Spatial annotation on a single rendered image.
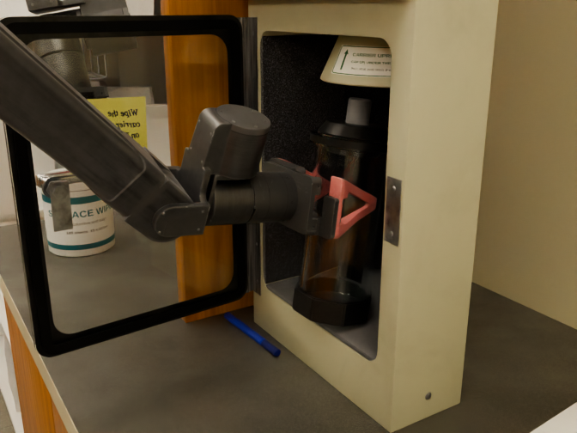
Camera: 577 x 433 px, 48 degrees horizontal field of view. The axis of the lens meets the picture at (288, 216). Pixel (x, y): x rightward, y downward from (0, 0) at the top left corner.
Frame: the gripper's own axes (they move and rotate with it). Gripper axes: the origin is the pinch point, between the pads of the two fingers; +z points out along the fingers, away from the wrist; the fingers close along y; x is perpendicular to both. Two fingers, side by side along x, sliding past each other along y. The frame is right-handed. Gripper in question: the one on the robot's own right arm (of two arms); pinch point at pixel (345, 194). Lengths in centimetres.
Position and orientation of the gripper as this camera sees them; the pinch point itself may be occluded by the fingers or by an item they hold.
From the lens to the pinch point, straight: 79.3
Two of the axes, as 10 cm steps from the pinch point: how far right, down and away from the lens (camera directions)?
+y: -5.5, -2.5, 8.0
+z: 8.3, -0.4, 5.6
